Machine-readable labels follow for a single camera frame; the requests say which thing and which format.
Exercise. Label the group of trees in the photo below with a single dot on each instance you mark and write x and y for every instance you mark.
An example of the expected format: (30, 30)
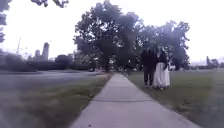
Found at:
(110, 36)

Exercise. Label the person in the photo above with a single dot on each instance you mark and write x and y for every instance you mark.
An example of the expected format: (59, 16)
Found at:
(148, 66)
(162, 75)

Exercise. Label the grey concrete sidewalk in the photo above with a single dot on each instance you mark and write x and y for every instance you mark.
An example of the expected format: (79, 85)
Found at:
(123, 106)

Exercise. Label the grass strip beside road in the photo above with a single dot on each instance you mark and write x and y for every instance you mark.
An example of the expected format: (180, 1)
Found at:
(66, 96)

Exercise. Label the tall building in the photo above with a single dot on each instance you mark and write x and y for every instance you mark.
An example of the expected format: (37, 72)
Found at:
(45, 51)

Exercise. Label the row of bushes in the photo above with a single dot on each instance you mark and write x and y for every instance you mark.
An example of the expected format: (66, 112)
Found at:
(40, 65)

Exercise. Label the grey asphalt road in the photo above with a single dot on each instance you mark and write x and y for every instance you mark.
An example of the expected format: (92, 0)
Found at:
(33, 79)

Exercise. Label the wide grass lawn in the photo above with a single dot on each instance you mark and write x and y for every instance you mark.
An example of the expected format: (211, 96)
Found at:
(193, 93)

